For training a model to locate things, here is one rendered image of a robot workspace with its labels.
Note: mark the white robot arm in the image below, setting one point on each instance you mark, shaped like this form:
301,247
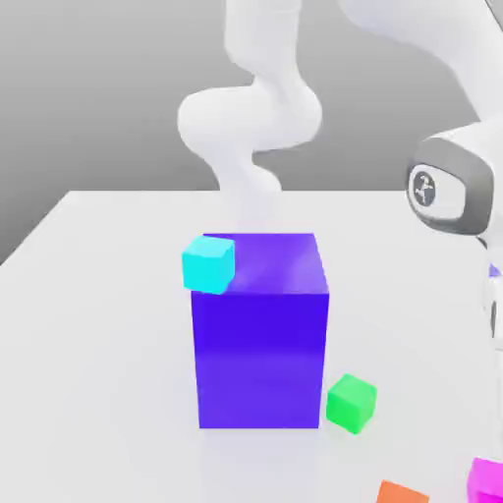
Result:
251,118

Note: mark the small cyan cube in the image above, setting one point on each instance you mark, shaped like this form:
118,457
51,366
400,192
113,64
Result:
206,267

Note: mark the small green cube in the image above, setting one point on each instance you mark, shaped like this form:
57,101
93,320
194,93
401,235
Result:
349,404

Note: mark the small orange cube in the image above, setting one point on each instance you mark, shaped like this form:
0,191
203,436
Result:
399,494

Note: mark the small magenta cube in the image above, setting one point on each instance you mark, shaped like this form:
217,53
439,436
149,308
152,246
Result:
487,481

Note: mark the large blue box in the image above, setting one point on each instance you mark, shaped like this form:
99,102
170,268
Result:
259,353

